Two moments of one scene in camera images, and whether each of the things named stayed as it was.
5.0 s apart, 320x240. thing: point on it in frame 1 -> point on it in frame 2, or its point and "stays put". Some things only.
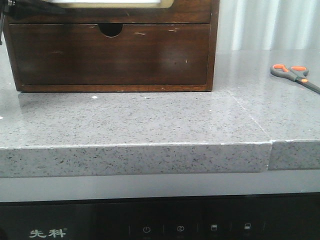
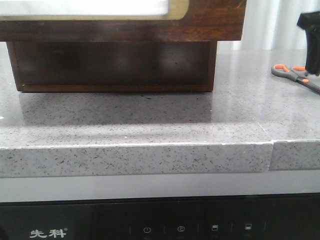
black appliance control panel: [276, 216] stays put
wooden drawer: [179, 12] -> [205, 20]
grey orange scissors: [297, 73] stays put
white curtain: [247, 25] stays put
